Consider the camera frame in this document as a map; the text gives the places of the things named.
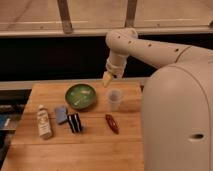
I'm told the right metal window post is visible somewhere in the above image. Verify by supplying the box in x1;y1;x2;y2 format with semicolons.
125;0;137;27

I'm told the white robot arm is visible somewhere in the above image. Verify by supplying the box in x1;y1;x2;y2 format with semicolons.
103;28;213;171

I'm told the metal window post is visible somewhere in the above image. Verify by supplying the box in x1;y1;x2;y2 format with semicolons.
125;0;137;27
57;0;73;34

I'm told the small white bottle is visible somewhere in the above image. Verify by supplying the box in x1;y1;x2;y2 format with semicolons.
37;105;53;140

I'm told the red chili pepper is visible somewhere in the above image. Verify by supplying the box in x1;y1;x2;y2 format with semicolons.
105;114;119;134

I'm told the clear plastic cup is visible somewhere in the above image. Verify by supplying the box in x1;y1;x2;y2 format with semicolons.
107;89;123;111

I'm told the left metal window post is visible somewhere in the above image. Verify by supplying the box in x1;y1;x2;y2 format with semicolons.
57;0;73;34

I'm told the green bowl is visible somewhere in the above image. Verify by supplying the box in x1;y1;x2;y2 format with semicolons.
65;84;96;110

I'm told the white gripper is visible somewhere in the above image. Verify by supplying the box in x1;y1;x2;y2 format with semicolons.
102;60;126;87

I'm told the blue sponge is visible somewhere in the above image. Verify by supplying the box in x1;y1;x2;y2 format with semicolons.
55;106;67;124

